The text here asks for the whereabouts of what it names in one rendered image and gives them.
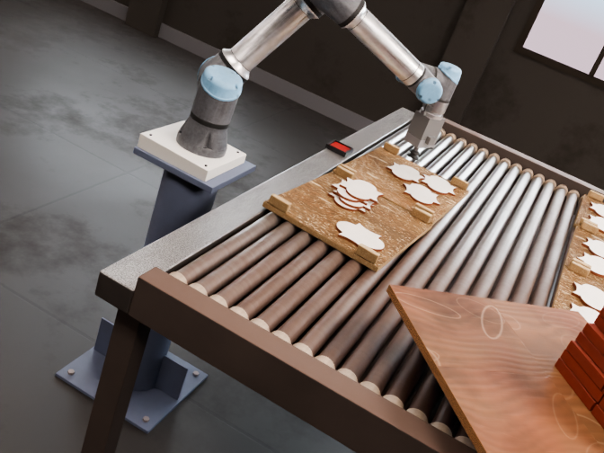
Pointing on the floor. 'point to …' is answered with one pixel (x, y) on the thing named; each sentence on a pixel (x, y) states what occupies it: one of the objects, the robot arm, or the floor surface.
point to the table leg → (116, 384)
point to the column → (168, 201)
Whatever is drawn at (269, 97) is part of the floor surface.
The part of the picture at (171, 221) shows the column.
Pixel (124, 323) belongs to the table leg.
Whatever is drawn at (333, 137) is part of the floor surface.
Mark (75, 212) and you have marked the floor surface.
